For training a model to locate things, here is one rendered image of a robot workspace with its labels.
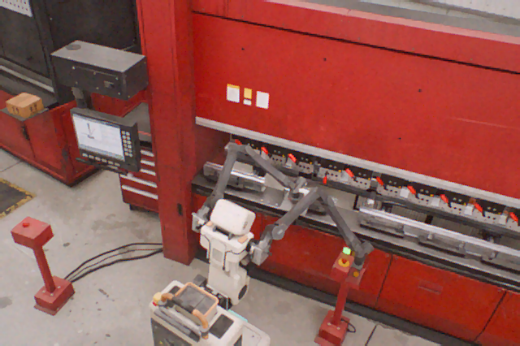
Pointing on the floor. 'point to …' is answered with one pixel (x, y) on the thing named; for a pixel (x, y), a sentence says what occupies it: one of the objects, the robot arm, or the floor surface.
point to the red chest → (148, 193)
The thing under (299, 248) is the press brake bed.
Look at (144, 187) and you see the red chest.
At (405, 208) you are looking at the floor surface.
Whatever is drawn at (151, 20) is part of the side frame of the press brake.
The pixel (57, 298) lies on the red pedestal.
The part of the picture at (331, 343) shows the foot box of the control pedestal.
